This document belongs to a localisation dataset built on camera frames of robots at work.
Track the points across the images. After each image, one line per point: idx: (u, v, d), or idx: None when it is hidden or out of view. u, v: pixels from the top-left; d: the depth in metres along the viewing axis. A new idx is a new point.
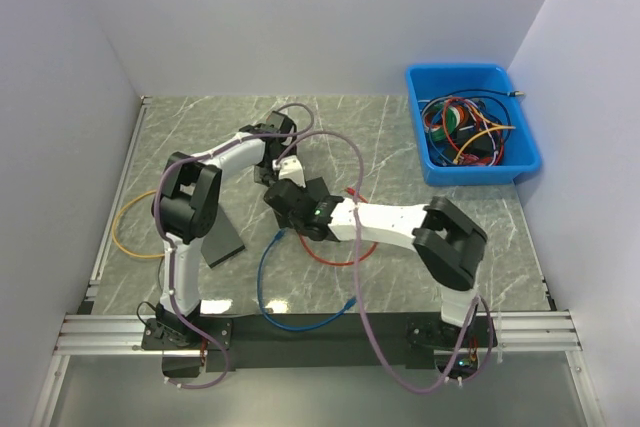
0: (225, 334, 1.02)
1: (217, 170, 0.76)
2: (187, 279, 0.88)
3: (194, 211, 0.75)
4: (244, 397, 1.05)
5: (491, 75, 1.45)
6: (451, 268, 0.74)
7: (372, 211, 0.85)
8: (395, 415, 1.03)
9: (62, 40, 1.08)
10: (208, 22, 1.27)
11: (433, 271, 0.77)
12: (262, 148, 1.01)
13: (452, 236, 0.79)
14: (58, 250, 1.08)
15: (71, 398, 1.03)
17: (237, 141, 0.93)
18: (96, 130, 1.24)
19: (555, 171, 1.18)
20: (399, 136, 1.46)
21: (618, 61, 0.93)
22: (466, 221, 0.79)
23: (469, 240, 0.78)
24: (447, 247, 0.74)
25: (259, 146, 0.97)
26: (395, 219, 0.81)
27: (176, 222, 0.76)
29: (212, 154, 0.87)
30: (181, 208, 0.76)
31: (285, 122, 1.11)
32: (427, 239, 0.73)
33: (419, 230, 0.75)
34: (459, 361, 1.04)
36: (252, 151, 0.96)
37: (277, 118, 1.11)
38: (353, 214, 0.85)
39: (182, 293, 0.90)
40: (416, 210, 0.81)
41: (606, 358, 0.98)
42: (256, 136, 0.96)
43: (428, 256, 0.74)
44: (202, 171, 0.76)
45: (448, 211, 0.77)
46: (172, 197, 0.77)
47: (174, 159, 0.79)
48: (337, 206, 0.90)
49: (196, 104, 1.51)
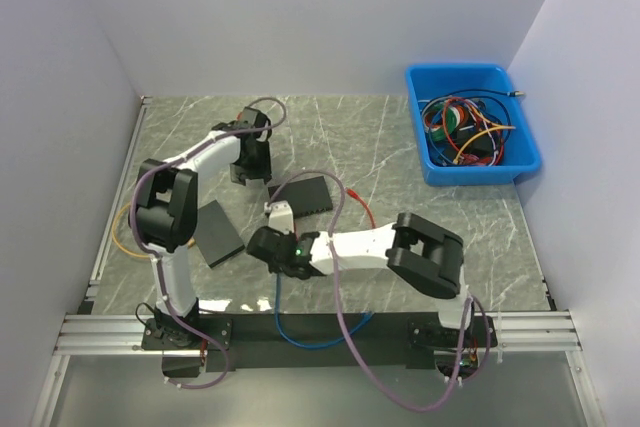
0: (224, 334, 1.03)
1: (192, 175, 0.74)
2: (179, 282, 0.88)
3: (174, 219, 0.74)
4: (244, 397, 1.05)
5: (491, 75, 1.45)
6: (431, 280, 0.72)
7: (345, 239, 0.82)
8: (393, 416, 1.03)
9: (62, 40, 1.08)
10: (207, 21, 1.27)
11: (416, 286, 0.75)
12: (238, 146, 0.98)
13: (427, 248, 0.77)
14: (58, 251, 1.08)
15: (71, 398, 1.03)
17: (211, 141, 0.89)
18: (96, 129, 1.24)
19: (555, 171, 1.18)
20: (399, 136, 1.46)
21: (617, 61, 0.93)
22: (436, 229, 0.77)
23: (444, 248, 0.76)
24: (421, 260, 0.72)
25: (233, 143, 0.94)
26: (368, 244, 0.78)
27: (158, 232, 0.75)
29: (185, 158, 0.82)
30: (160, 217, 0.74)
31: (259, 117, 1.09)
32: (402, 259, 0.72)
33: (393, 250, 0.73)
34: (459, 361, 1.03)
36: (229, 149, 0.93)
37: (252, 115, 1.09)
38: (330, 247, 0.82)
39: (177, 297, 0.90)
40: (386, 230, 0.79)
41: (607, 359, 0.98)
42: (229, 134, 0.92)
43: (407, 274, 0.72)
44: (177, 177, 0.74)
45: (415, 226, 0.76)
46: (149, 208, 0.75)
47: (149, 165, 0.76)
48: (314, 242, 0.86)
49: (196, 104, 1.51)
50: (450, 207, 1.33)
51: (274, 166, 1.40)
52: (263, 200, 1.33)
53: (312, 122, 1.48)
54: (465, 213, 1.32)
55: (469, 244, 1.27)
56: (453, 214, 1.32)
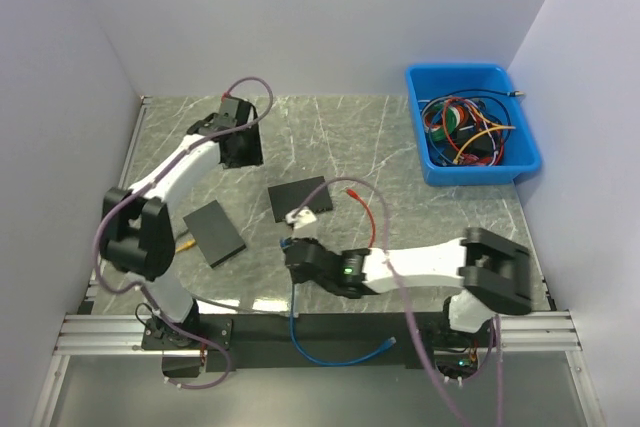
0: (224, 334, 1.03)
1: (160, 206, 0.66)
2: (167, 293, 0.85)
3: (147, 252, 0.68)
4: (244, 397, 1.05)
5: (491, 75, 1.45)
6: (507, 299, 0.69)
7: (404, 257, 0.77)
8: (393, 416, 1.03)
9: (62, 40, 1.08)
10: (207, 21, 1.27)
11: (487, 303, 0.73)
12: (217, 150, 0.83)
13: (495, 263, 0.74)
14: (58, 251, 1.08)
15: (71, 398, 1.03)
17: (184, 152, 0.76)
18: (96, 129, 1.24)
19: (555, 171, 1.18)
20: (399, 136, 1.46)
21: (619, 63, 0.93)
22: (507, 243, 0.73)
23: (515, 263, 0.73)
24: (497, 279, 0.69)
25: (211, 148, 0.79)
26: (435, 262, 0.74)
27: (132, 265, 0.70)
29: (153, 182, 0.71)
30: (132, 251, 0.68)
31: (241, 106, 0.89)
32: (478, 279, 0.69)
33: (467, 269, 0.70)
34: (459, 361, 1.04)
36: (208, 157, 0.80)
37: (231, 104, 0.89)
38: (388, 266, 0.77)
39: (170, 307, 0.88)
40: (452, 246, 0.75)
41: (607, 359, 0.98)
42: (204, 140, 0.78)
43: (483, 294, 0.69)
44: (144, 211, 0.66)
45: (487, 242, 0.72)
46: (120, 241, 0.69)
47: (113, 197, 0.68)
48: (366, 260, 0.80)
49: (196, 105, 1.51)
50: (450, 207, 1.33)
51: (274, 166, 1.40)
52: (263, 200, 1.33)
53: (312, 122, 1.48)
54: (465, 214, 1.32)
55: None
56: (453, 215, 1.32)
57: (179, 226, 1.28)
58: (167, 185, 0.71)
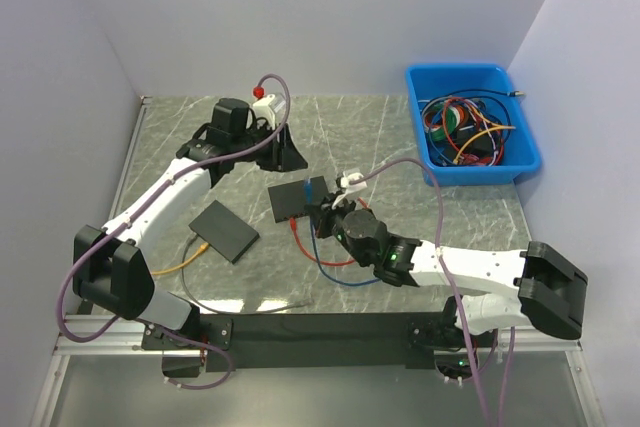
0: (224, 333, 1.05)
1: (136, 250, 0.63)
2: (162, 307, 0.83)
3: (119, 294, 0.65)
4: (244, 397, 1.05)
5: (491, 75, 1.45)
6: (561, 321, 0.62)
7: (458, 253, 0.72)
8: (394, 416, 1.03)
9: (61, 39, 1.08)
10: (207, 21, 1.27)
11: (534, 322, 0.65)
12: (208, 177, 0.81)
13: (546, 282, 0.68)
14: (59, 250, 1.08)
15: (71, 398, 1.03)
17: (167, 183, 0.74)
18: (95, 129, 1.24)
19: (556, 171, 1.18)
20: (399, 136, 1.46)
21: (617, 63, 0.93)
22: (567, 265, 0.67)
23: (570, 286, 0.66)
24: (553, 297, 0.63)
25: (202, 177, 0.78)
26: (490, 267, 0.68)
27: (107, 304, 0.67)
29: (129, 221, 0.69)
30: (106, 292, 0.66)
31: (234, 117, 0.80)
32: (535, 292, 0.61)
33: (524, 281, 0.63)
34: (459, 361, 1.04)
36: (196, 184, 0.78)
37: (222, 114, 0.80)
38: (438, 260, 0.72)
39: (165, 318, 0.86)
40: (513, 255, 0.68)
41: (608, 359, 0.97)
42: (193, 169, 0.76)
43: (537, 309, 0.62)
44: (115, 257, 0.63)
45: (550, 258, 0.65)
46: (93, 281, 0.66)
47: (87, 236, 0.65)
48: (416, 250, 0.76)
49: (196, 104, 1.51)
50: (450, 207, 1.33)
51: None
52: (263, 200, 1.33)
53: (312, 122, 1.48)
54: (465, 214, 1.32)
55: (469, 244, 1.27)
56: (453, 214, 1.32)
57: (180, 227, 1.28)
58: (145, 223, 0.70)
